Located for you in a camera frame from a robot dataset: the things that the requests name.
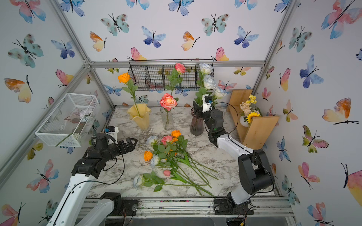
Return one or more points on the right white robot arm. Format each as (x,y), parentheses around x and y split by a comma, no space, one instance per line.
(255,174)

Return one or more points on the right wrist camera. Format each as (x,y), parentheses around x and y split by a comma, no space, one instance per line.
(207,103)

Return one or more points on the wooden corner shelf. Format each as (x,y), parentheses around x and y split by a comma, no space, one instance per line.
(256,134)

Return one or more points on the pink rose pile top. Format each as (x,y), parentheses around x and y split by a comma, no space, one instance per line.
(168,102)

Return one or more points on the white mesh wall basket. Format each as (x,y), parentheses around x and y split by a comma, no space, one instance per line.
(70,121)

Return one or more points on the pink rose lower small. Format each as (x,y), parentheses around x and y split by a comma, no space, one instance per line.
(167,173)

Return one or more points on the black wire wall basket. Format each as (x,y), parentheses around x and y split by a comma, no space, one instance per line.
(152,75)

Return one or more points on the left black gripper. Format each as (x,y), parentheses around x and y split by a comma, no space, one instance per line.
(130,148)

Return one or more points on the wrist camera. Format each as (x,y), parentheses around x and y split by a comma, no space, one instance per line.
(112,132)
(207,103)

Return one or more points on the sunflower bouquet in white vase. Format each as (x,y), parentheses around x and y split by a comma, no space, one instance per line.
(249,110)

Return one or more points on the purple ribbed glass vase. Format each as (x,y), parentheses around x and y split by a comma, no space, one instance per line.
(197,124)

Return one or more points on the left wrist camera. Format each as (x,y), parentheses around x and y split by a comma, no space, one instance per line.
(112,132)

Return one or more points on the clear ribbed glass vase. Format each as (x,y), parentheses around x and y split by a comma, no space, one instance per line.
(167,118)

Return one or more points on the yellow wavy glass vase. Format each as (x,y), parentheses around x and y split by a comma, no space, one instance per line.
(140,114)

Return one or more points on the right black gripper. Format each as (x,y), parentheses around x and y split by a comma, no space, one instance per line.
(198,110)

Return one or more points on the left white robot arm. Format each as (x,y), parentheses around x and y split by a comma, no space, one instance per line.
(105,147)

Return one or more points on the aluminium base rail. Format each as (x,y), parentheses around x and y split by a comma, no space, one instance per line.
(206,207)

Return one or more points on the orange rose pile top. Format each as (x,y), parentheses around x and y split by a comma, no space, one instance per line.
(176,134)

